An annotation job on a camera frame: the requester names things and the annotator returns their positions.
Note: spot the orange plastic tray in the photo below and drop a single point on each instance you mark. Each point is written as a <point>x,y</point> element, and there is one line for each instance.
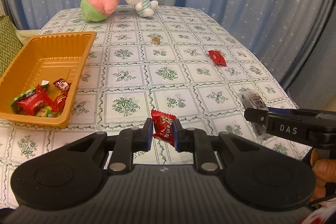
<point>46,57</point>

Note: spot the clear white plastic wrapper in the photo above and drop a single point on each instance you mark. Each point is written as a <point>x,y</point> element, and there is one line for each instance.
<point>44,84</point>

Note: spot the red snack packet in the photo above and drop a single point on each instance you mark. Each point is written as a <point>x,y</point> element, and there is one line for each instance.
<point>217,57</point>

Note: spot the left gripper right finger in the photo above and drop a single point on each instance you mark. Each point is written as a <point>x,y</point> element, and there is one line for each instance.
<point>197,142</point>

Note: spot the clear dark snack packet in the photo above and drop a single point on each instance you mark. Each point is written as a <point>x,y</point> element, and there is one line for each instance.
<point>251,99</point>

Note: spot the dark red candy packet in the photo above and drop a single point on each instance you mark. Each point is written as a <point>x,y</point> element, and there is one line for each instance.
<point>163,126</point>

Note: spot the green patterned tablecloth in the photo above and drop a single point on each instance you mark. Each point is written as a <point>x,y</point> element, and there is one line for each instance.
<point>126,76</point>

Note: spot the yellow green candy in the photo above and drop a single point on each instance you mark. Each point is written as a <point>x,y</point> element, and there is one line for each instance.
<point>47,112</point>

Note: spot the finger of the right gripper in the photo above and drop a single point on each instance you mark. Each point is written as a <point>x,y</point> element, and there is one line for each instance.
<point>260,116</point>
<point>312,131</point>

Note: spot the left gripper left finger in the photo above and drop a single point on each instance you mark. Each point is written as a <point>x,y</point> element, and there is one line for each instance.
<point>128,142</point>

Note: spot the red gold candy packet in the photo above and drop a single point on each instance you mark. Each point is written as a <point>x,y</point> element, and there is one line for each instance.
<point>59,102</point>

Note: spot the small red candy packet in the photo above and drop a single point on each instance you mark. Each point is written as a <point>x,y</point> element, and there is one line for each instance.
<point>62,85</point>

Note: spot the person right hand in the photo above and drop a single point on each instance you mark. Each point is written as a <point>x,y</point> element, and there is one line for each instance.
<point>325,172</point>

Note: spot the small brown candy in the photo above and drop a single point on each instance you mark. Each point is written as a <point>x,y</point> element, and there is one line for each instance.
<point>156,40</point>

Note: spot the large red bow-shaped packet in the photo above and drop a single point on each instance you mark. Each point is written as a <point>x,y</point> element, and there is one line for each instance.
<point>32,104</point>

